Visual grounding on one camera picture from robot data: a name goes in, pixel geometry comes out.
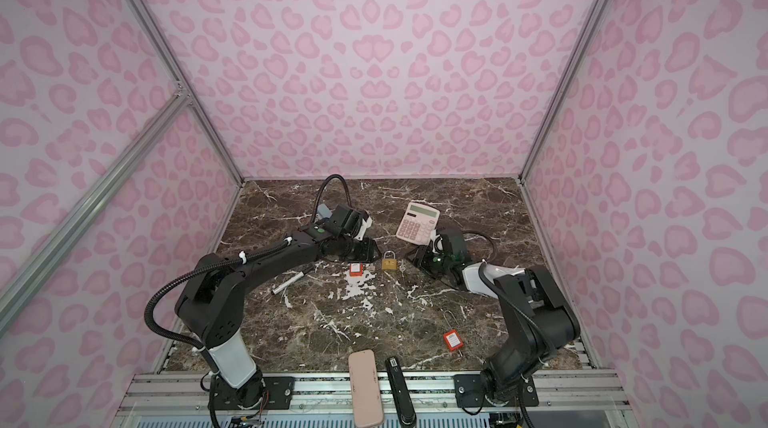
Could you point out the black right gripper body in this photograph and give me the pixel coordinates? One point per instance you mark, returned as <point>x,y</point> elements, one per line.
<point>440,263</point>

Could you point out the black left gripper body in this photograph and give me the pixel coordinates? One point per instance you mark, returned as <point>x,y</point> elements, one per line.
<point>362,251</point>

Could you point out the red padlock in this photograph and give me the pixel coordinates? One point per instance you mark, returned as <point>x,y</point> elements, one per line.
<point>452,338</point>
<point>356,269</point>

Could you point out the brass padlock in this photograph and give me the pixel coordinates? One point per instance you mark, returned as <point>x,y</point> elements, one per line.
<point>389,262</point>

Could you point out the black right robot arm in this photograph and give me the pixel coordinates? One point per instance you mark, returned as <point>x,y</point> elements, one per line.
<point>539,321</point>

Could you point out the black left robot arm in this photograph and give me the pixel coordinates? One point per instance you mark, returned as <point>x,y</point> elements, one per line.
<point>212,302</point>

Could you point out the pink calculator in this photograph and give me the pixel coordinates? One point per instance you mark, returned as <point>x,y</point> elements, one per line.
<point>418,224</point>

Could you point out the blue stapler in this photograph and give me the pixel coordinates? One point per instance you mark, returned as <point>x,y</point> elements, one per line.
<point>323,212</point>

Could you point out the white marker pen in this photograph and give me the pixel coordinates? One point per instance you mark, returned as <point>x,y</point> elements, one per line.
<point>283,286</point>

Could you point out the pink case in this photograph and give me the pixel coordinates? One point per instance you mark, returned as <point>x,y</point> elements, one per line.
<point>365,390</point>

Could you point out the black stapler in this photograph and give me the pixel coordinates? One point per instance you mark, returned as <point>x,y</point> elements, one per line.
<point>406,413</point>

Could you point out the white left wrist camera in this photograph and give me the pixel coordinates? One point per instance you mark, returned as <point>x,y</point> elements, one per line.
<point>365,224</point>

